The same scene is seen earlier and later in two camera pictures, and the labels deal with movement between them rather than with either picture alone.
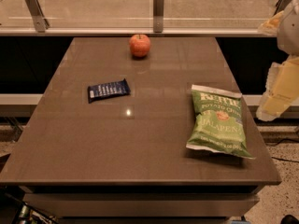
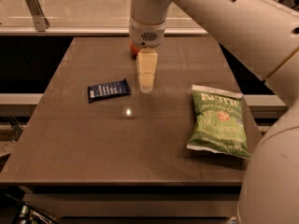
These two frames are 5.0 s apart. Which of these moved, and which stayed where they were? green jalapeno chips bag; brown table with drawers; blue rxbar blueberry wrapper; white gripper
Moved: white gripper
Stayed: blue rxbar blueberry wrapper; brown table with drawers; green jalapeno chips bag
